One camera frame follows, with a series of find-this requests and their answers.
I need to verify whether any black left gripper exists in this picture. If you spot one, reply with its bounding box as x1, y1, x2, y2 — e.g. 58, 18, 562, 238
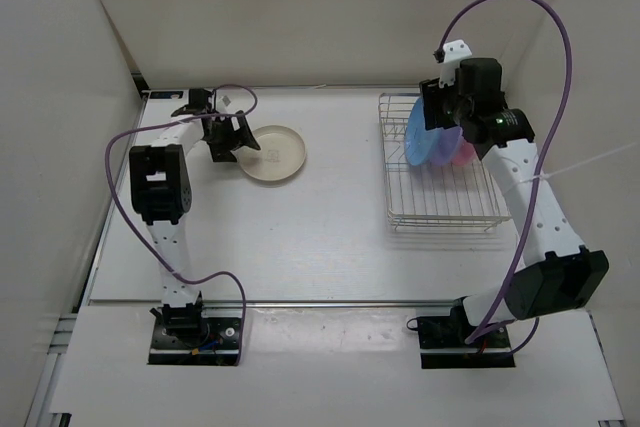
205, 111, 260, 163

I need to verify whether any cream bear plate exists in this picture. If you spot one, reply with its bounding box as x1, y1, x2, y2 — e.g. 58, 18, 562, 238
236, 125, 307, 187

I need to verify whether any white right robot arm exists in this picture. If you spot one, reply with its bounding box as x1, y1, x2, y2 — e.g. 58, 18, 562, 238
420, 56, 609, 347

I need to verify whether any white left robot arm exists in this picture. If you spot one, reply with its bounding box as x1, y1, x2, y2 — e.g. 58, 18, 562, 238
129, 88, 261, 347

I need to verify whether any purple plate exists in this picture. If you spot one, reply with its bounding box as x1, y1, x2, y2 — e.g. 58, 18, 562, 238
430, 126, 463, 166

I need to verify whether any pink plate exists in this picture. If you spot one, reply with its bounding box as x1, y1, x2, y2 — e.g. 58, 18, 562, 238
451, 139, 476, 166

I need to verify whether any blue plate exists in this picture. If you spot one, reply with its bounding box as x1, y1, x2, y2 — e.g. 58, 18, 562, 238
404, 97, 442, 167

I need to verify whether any black XDOF label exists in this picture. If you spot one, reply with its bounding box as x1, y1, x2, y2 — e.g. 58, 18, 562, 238
149, 91, 183, 100

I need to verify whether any white zip tie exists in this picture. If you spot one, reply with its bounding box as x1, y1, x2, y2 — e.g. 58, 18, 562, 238
517, 142, 639, 184

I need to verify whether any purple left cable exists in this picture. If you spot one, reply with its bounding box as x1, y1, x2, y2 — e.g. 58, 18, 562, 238
103, 84, 249, 366

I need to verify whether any purple cable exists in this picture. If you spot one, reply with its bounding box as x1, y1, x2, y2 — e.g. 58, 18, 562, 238
103, 84, 249, 366
437, 0, 574, 356

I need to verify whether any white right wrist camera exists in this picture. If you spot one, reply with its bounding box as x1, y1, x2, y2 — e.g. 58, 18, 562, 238
434, 39, 472, 88

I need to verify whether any metal wire dish rack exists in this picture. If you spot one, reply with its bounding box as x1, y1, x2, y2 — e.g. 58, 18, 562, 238
378, 93, 510, 233

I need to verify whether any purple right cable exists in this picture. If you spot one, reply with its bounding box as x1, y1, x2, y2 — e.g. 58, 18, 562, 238
437, 0, 574, 356

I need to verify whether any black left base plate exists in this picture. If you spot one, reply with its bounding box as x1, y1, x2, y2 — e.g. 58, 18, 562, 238
147, 308, 243, 367

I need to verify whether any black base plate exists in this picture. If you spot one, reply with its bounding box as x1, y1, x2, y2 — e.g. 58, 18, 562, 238
147, 308, 243, 367
417, 314, 517, 370

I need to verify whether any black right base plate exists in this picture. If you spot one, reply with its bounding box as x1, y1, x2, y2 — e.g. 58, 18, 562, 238
417, 314, 517, 370

